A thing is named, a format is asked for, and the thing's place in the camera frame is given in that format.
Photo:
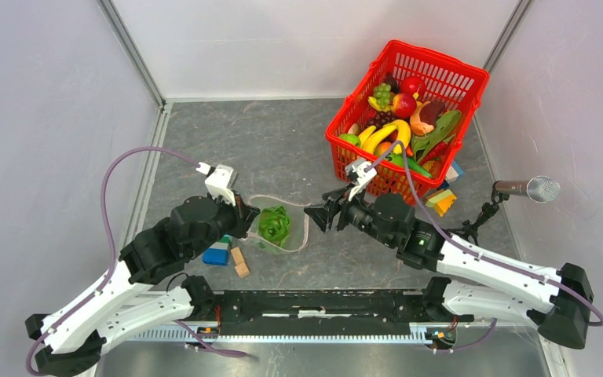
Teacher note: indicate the green toy lime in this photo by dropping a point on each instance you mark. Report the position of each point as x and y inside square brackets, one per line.
[351, 139]

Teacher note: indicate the red toy tomato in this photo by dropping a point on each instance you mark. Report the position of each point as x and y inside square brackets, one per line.
[413, 85]

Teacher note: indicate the wooden cube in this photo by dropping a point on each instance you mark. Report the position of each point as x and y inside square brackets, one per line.
[237, 256]
[242, 270]

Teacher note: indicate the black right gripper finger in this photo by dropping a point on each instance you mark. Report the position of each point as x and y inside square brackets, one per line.
[335, 195]
[322, 215]

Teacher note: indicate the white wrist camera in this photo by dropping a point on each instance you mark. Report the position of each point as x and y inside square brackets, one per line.
[360, 173]
[219, 181]

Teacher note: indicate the red plastic basket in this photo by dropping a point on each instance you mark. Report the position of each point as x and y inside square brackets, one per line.
[448, 80]

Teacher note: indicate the blue green block stack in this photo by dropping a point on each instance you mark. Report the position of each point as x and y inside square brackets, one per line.
[218, 253]

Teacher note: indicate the silver microphone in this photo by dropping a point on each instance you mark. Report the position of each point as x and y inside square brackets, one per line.
[540, 189]

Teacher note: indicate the green toy grapes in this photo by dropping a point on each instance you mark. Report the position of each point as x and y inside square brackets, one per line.
[382, 95]

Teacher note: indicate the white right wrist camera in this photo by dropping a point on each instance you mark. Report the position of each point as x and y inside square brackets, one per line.
[360, 173]

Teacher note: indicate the red toy apple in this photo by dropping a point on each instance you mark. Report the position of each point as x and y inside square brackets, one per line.
[404, 105]

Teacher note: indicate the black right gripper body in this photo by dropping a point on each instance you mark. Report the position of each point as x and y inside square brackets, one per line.
[357, 213]

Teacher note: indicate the yellow green block pile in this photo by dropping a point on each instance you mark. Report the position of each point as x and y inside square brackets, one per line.
[441, 201]

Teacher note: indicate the dark green leafy vegetable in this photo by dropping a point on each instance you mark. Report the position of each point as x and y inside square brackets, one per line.
[421, 146]

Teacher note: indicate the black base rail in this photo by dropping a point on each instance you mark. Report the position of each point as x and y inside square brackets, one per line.
[323, 312]

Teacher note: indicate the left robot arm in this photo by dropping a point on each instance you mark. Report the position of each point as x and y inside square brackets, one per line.
[73, 339]

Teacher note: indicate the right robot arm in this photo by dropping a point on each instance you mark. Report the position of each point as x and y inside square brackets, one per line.
[475, 282]

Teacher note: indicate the green toy lettuce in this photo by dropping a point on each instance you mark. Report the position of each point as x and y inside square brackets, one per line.
[274, 225]

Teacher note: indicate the clear zip top bag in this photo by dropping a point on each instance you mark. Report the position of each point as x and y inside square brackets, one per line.
[299, 233]

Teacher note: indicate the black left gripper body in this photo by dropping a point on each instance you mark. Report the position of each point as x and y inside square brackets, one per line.
[233, 222]

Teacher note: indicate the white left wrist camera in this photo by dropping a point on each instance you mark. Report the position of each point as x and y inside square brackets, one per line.
[219, 181]

